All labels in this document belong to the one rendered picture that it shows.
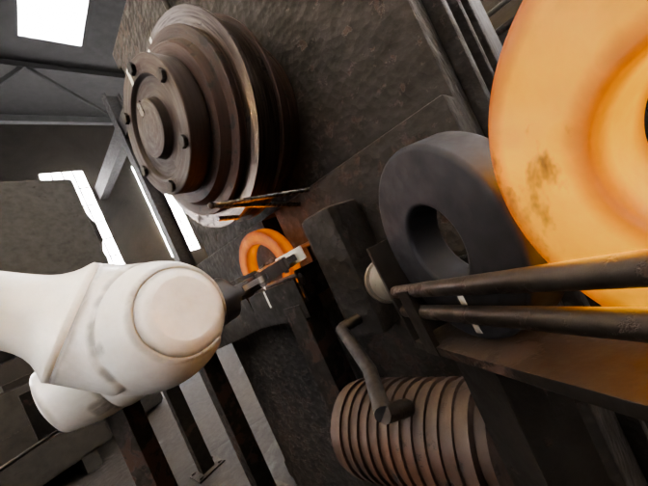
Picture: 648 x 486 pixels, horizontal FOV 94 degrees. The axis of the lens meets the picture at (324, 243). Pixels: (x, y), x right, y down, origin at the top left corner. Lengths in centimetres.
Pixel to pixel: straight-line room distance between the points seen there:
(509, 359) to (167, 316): 23
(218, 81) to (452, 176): 54
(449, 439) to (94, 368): 32
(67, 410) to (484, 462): 42
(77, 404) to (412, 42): 67
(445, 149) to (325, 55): 54
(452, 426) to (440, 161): 27
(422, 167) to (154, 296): 21
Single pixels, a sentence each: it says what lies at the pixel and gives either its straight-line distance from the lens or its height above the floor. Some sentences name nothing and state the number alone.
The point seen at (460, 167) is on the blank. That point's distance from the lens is 19.
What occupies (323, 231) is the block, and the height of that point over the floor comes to 76.
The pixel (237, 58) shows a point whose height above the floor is 111.
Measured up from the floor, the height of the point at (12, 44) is 760.
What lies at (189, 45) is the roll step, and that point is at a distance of 74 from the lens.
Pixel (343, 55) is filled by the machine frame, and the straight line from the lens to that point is 68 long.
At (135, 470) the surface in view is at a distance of 114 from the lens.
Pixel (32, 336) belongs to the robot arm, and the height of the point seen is 77.
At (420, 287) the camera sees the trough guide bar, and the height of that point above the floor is 68.
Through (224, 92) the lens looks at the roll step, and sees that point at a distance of 66.
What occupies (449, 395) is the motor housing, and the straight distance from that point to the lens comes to 39.
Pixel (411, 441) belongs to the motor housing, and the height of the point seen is 51.
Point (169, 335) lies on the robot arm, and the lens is 25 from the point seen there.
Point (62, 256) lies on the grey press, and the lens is 334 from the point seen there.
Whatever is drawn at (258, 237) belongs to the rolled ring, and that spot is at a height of 82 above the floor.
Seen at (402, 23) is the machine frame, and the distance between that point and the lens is 63.
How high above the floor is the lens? 74
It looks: 1 degrees up
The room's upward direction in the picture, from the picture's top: 25 degrees counter-clockwise
